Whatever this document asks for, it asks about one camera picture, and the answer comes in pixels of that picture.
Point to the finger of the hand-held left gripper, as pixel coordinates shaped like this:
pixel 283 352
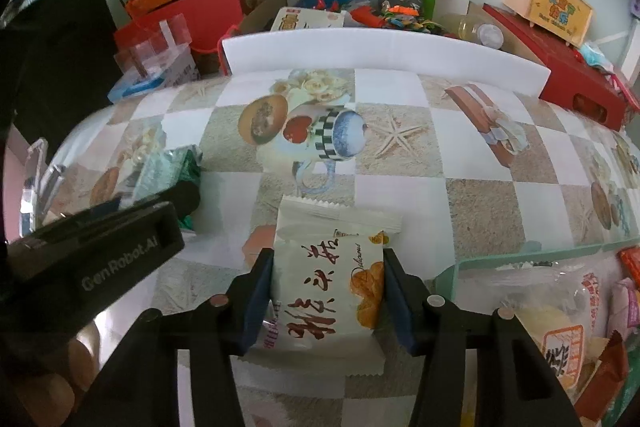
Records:
pixel 185 202

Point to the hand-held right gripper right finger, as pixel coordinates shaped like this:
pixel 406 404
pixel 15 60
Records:
pixel 400 307

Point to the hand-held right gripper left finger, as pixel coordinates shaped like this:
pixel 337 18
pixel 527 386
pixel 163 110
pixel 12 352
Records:
pixel 252 307

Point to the green and white snack packet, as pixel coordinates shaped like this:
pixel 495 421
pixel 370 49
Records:
pixel 160 169

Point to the teal shallow cardboard tray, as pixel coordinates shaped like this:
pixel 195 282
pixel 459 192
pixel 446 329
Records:
pixel 450 274

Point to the white pastry packet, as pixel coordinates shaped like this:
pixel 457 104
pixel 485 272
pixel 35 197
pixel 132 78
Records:
pixel 325 287

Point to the clear white bun packet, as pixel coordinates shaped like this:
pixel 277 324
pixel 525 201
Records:
pixel 555 332

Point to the brown and red snack packet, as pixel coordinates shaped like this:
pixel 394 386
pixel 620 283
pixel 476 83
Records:
pixel 607 372

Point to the long red snack packet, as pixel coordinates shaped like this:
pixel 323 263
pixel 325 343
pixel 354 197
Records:
pixel 630 262

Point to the person's left hand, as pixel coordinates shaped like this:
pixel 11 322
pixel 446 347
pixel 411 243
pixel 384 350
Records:
pixel 50 392

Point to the clear acrylic holder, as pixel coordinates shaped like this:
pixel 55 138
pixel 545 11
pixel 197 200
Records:
pixel 35 187

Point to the blue tissue pack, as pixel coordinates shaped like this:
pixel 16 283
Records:
pixel 135 87

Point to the checkered printed tablecloth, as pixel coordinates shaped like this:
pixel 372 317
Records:
pixel 400 157

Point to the clear plastic box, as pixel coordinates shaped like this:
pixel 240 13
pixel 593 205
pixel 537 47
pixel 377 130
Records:
pixel 155 42

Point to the black cabinet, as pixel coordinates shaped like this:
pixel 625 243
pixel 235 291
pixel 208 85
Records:
pixel 45 57

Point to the open cardboard box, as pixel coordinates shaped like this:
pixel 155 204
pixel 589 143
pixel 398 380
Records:
pixel 272 12
pixel 520 44

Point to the white card box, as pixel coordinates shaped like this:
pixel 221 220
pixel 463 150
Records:
pixel 305 19

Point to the white foam board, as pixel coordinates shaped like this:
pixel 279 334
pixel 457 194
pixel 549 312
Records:
pixel 385 52

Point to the clear round bottle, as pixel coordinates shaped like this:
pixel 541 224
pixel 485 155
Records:
pixel 475 29

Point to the large red gift box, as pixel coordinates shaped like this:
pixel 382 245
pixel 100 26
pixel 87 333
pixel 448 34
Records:
pixel 575 77

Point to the pile of colourful toys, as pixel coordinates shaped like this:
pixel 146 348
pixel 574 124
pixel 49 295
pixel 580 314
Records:
pixel 400 7

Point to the red patterned bag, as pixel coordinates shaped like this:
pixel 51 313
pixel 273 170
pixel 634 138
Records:
pixel 625 87

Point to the light blue mask packet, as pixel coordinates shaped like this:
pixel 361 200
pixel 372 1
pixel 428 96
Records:
pixel 595 57

